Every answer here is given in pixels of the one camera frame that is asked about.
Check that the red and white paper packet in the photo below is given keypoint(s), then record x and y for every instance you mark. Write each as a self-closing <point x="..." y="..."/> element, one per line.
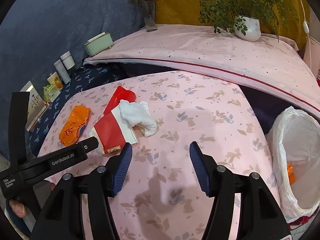
<point x="110" y="132"/>

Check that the navy floral cloth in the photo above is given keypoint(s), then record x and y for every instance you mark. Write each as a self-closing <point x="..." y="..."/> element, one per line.
<point x="82" y="77"/>

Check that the pink floral tablecloth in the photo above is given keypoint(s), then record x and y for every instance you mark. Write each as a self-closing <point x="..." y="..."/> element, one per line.
<point x="200" y="110"/>

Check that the white tube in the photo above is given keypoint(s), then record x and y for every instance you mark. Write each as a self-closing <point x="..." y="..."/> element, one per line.
<point x="62" y="72"/>

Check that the white jar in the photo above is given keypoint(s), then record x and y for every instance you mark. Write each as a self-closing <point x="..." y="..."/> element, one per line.
<point x="67" y="61"/>

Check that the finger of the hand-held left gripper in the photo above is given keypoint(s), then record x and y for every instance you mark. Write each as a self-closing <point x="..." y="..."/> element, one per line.
<point x="91" y="144"/>
<point x="18" y="130"/>

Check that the green ribboned packet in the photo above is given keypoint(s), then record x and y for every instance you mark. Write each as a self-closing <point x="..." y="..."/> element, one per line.
<point x="51" y="93"/>

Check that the trash bin white plastic liner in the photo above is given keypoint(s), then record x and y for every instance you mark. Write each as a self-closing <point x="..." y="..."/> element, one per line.
<point x="282" y="135"/>

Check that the orange wrapper red print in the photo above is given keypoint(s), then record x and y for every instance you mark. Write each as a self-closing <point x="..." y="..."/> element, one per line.
<point x="75" y="122"/>

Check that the glass vase pink flowers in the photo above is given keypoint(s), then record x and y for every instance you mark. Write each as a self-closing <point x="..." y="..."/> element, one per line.
<point x="150" y="21"/>

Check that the white sock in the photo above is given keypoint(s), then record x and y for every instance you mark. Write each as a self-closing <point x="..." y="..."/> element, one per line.
<point x="136" y="116"/>

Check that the mustard yellow fabric backdrop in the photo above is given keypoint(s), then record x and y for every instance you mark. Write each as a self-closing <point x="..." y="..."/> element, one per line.
<point x="175" y="10"/>

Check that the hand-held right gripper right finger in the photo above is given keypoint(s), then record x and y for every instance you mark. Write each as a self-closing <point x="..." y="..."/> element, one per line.
<point x="200" y="170"/>

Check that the red paper bag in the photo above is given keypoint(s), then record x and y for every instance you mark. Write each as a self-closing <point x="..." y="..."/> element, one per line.
<point x="121" y="96"/>

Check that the yellow orange box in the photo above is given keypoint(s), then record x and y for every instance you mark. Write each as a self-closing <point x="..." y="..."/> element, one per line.
<point x="54" y="81"/>

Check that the pale green tissue box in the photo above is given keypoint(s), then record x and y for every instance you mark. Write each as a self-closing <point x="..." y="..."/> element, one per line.
<point x="97" y="45"/>

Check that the person's left hand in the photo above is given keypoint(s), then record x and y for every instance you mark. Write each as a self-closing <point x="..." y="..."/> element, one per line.
<point x="17" y="208"/>

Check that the white framed card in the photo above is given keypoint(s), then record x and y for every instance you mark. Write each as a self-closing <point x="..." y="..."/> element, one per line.
<point x="36" y="102"/>

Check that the green plant white pot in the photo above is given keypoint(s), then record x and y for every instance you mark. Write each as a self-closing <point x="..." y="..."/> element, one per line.
<point x="247" y="30"/>

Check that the pink dotted tablecloth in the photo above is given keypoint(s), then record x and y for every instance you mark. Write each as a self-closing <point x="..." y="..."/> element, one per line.
<point x="200" y="47"/>

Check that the pink white appliance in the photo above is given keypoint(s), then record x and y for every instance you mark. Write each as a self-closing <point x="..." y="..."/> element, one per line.
<point x="313" y="55"/>

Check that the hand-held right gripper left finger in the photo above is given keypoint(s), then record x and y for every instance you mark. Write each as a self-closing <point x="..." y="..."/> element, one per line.
<point x="122" y="170"/>

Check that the blue fabric backdrop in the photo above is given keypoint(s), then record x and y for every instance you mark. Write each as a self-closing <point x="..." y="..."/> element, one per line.
<point x="62" y="17"/>

